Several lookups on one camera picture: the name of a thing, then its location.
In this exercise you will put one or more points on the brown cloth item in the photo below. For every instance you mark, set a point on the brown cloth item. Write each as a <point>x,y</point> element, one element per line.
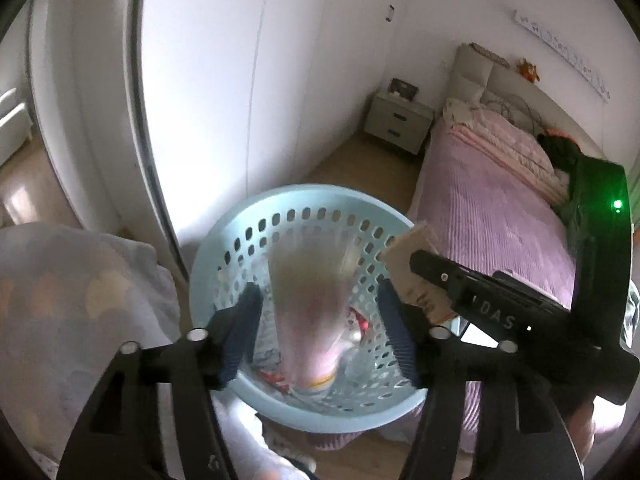
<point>492,55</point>

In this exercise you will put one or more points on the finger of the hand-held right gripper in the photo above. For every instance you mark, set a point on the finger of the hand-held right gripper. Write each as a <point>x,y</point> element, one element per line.
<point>435,272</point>

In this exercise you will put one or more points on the dark garment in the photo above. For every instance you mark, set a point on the dark garment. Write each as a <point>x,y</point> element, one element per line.
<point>560,147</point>

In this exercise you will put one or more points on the dark picture frame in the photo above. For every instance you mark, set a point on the dark picture frame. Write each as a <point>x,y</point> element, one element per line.
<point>404,89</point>

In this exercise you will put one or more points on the orange plush toy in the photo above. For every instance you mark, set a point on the orange plush toy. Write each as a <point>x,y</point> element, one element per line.
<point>528,70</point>

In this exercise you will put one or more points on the grey printed blanket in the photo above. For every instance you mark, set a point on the grey printed blanket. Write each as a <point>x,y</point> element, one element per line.
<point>75,310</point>

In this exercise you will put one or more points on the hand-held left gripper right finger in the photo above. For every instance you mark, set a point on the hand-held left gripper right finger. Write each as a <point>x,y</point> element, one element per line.
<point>397,340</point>

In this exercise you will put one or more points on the teal plastic laundry basket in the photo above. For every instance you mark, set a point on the teal plastic laundry basket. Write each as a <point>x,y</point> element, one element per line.
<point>220,240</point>

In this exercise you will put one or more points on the pink folded blanket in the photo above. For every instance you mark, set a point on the pink folded blanket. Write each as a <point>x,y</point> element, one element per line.
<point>500,135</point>

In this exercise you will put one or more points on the beige bed headboard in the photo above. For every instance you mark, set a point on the beige bed headboard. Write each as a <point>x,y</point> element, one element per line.
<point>505,80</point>

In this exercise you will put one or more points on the white wardrobe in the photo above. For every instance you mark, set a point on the white wardrobe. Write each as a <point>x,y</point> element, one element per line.
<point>210,85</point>

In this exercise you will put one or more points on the bed with pink bedspread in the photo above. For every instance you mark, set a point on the bed with pink bedspread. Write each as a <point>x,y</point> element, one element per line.
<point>475,210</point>

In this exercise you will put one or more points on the grey nightstand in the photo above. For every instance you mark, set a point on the grey nightstand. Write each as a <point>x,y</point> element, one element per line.
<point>395,120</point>

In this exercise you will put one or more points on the white wall decoration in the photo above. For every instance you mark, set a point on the white wall decoration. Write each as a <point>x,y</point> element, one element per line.
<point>560,50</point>

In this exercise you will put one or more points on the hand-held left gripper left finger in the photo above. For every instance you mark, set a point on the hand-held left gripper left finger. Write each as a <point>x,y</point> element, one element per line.
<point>240,335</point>

